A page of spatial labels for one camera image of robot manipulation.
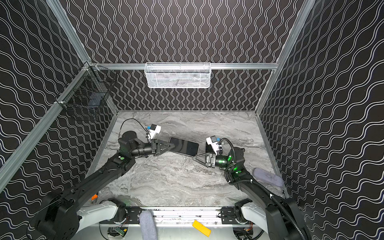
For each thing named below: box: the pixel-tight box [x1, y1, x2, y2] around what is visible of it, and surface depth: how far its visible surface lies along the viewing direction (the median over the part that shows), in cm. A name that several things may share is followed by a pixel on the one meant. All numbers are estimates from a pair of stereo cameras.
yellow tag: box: [192, 219, 212, 238], surface depth 73 cm
